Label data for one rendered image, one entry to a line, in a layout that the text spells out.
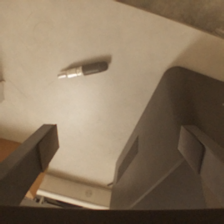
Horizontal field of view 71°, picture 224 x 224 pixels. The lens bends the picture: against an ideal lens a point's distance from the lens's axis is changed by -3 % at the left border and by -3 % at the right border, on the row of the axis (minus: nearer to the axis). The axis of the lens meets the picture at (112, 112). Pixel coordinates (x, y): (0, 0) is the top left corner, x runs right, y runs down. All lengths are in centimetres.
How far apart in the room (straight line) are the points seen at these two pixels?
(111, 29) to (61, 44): 13
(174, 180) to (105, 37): 31
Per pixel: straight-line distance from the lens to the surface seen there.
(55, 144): 16
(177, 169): 25
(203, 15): 135
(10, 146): 81
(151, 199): 32
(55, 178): 95
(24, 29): 46
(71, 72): 42
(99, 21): 39
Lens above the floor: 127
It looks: 48 degrees down
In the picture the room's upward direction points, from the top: 167 degrees counter-clockwise
